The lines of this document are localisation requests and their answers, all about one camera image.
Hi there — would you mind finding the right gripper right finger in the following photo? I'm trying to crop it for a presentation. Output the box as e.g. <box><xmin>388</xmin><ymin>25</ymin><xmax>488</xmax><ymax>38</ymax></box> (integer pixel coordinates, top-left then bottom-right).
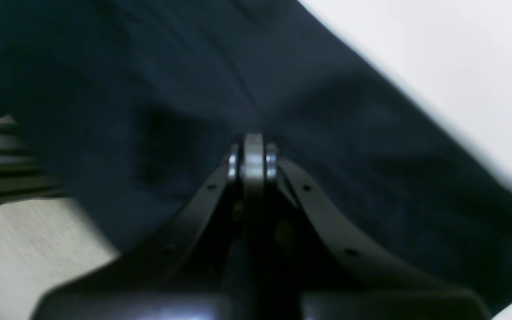
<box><xmin>265</xmin><ymin>144</ymin><xmax>491</xmax><ymax>320</ymax></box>

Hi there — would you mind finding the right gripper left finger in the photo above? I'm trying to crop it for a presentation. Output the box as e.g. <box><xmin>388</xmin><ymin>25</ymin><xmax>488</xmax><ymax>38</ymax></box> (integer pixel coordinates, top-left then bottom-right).
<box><xmin>33</xmin><ymin>148</ymin><xmax>240</xmax><ymax>320</ymax></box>

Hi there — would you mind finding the black T-shirt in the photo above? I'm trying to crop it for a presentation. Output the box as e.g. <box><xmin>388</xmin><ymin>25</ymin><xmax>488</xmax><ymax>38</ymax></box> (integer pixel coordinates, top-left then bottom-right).
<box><xmin>0</xmin><ymin>0</ymin><xmax>512</xmax><ymax>313</ymax></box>

